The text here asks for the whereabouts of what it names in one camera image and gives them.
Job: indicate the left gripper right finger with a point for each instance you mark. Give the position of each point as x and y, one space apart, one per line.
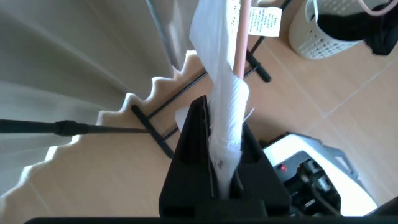
261 183

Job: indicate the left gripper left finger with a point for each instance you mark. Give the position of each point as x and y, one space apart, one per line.
189 174

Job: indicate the white printed T-shirt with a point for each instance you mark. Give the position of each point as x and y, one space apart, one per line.
224 109

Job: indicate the pink clothes hanger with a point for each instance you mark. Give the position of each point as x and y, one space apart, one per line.
373 12
242 46

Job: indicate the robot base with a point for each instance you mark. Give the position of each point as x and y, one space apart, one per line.
289 147

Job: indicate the black clothes rack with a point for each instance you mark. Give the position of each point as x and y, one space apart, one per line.
68 128

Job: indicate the white laundry basket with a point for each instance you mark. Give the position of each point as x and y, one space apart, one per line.
311 43

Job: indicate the beige curtain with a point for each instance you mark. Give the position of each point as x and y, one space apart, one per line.
77 62

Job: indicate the black garment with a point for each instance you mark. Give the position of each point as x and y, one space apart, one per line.
382 34

